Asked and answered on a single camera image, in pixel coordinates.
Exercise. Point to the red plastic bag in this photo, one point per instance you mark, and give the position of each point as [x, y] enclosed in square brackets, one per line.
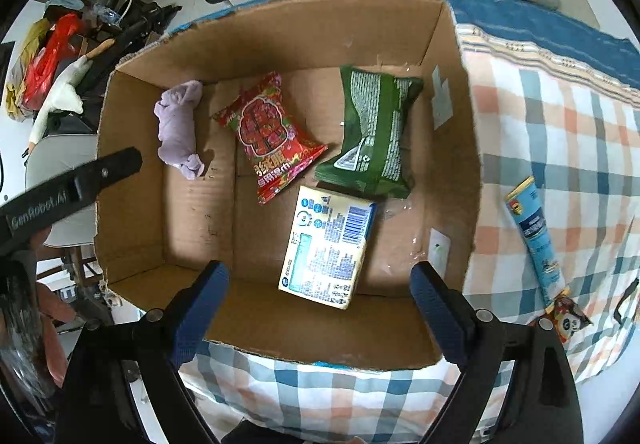
[41, 71]

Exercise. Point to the yellow cloth pile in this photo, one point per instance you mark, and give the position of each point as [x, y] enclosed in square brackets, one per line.
[14, 89]

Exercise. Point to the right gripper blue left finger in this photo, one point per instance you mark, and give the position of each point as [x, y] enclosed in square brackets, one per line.
[96, 405]

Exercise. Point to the black clip on blanket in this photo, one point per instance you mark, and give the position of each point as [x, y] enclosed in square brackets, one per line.
[629, 291]

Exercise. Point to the plaid checkered blanket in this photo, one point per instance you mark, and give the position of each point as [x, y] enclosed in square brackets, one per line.
[576, 130]

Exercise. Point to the person's left hand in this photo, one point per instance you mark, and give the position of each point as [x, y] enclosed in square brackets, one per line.
[34, 352]

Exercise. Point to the green snack packet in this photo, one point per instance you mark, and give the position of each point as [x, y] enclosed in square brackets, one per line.
[376, 108]

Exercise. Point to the open cardboard box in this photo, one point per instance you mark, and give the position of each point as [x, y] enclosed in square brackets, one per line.
[157, 230]

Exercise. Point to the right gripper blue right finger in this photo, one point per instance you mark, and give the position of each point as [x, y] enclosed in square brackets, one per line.
[541, 405]

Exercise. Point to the panda orange snack packet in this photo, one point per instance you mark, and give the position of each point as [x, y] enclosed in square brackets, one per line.
[565, 316]

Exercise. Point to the blue tube packet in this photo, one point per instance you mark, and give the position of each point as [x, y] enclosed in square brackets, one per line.
[525, 207]

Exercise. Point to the red snack packet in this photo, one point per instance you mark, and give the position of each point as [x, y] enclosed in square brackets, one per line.
[277, 148]

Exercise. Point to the white goose plush toy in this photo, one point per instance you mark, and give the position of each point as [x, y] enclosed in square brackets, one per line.
[62, 95]

